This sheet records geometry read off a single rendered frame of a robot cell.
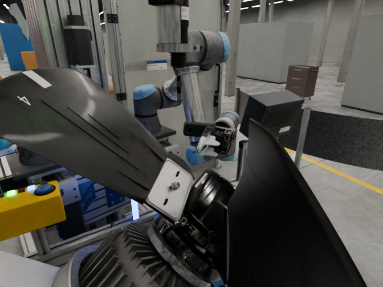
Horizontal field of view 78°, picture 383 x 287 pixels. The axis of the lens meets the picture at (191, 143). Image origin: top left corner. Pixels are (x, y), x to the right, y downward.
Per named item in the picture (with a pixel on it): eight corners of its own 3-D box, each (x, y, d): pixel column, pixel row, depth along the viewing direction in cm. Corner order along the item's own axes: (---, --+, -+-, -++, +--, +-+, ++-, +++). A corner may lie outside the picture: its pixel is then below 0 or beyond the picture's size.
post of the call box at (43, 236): (39, 257, 73) (28, 225, 68) (39, 250, 75) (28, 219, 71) (50, 253, 75) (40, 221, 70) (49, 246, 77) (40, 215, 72)
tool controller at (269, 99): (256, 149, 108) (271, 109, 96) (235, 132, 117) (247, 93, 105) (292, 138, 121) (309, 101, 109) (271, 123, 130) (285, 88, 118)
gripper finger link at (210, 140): (216, 146, 65) (224, 135, 73) (195, 141, 66) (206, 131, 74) (214, 156, 66) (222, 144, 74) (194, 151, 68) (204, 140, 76)
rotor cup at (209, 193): (232, 290, 39) (279, 228, 41) (183, 268, 31) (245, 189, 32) (187, 235, 51) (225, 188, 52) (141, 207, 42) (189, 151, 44)
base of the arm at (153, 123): (127, 129, 128) (125, 111, 124) (151, 123, 137) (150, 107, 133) (142, 137, 117) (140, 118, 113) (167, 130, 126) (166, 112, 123)
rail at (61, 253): (30, 282, 74) (23, 263, 71) (30, 273, 77) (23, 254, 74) (244, 193, 118) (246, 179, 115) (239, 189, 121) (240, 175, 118)
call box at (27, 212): (0, 246, 63) (-13, 214, 59) (4, 224, 71) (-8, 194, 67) (67, 224, 71) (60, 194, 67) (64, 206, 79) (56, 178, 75)
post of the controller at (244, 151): (240, 181, 113) (243, 143, 106) (235, 178, 116) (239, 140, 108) (244, 179, 115) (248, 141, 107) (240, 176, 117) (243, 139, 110)
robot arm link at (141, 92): (130, 111, 125) (127, 85, 119) (153, 107, 132) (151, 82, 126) (139, 117, 116) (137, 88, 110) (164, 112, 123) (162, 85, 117)
